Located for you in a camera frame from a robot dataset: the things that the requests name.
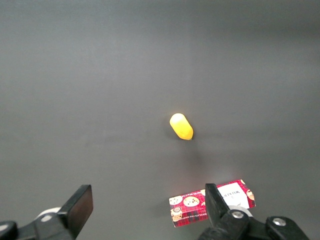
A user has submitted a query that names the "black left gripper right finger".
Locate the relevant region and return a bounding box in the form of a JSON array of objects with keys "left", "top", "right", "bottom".
[{"left": 198, "top": 183, "right": 311, "bottom": 240}]

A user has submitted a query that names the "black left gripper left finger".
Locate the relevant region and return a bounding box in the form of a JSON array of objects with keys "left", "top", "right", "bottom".
[{"left": 0, "top": 184, "right": 94, "bottom": 240}]

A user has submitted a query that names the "red cookie box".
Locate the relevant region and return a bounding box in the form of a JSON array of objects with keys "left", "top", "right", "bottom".
[{"left": 168, "top": 179, "right": 257, "bottom": 228}]

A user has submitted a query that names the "yellow lemon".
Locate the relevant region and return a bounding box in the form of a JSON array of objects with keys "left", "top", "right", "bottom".
[{"left": 169, "top": 112, "right": 194, "bottom": 141}]

